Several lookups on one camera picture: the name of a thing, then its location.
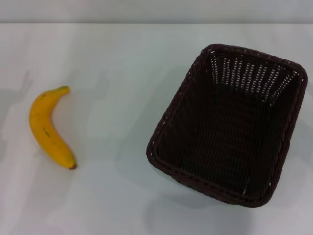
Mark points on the dark brown woven basket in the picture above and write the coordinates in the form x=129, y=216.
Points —
x=220, y=137

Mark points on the yellow banana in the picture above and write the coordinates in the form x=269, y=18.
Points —
x=41, y=122

